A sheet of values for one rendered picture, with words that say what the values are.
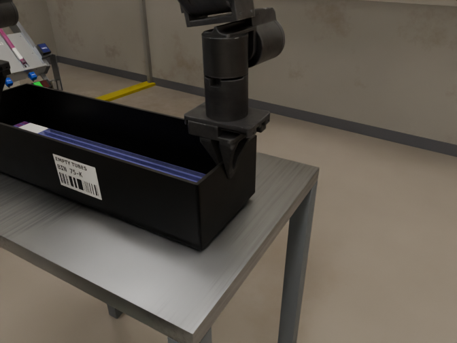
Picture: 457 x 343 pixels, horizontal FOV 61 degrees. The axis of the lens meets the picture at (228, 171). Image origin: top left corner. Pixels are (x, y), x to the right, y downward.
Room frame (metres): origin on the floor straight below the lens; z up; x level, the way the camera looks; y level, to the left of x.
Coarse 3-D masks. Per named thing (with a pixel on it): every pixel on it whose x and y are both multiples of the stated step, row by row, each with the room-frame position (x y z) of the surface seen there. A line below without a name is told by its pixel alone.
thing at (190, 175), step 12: (36, 132) 0.74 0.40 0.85; (48, 132) 0.74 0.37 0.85; (60, 132) 0.73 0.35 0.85; (84, 144) 0.68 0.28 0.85; (96, 144) 0.68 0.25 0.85; (120, 156) 0.63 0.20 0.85; (132, 156) 0.63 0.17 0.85; (156, 168) 0.58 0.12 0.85; (168, 168) 0.58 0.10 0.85; (180, 168) 0.58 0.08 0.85; (192, 180) 0.54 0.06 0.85
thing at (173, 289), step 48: (0, 192) 0.59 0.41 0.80; (48, 192) 0.59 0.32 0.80; (288, 192) 0.59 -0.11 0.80; (0, 240) 0.47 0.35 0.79; (48, 240) 0.45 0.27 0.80; (96, 240) 0.45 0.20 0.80; (144, 240) 0.45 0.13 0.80; (240, 240) 0.45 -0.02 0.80; (288, 240) 0.67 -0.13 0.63; (96, 288) 0.37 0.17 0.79; (144, 288) 0.36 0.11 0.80; (192, 288) 0.36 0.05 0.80; (288, 288) 0.66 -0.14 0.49; (192, 336) 0.29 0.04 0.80; (288, 336) 0.65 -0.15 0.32
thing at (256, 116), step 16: (208, 80) 0.48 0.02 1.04; (224, 80) 0.47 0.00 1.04; (240, 80) 0.47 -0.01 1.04; (208, 96) 0.48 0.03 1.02; (224, 96) 0.47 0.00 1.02; (240, 96) 0.47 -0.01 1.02; (192, 112) 0.50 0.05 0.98; (208, 112) 0.48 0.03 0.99; (224, 112) 0.47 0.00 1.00; (240, 112) 0.47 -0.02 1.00; (256, 112) 0.50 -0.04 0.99; (224, 128) 0.47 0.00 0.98; (240, 128) 0.45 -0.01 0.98
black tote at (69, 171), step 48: (48, 96) 0.81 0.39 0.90; (0, 144) 0.64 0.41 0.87; (48, 144) 0.57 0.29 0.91; (144, 144) 0.69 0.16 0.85; (192, 144) 0.63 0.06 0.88; (96, 192) 0.52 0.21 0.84; (144, 192) 0.47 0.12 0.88; (192, 192) 0.43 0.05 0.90; (240, 192) 0.52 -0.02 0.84; (192, 240) 0.43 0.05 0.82
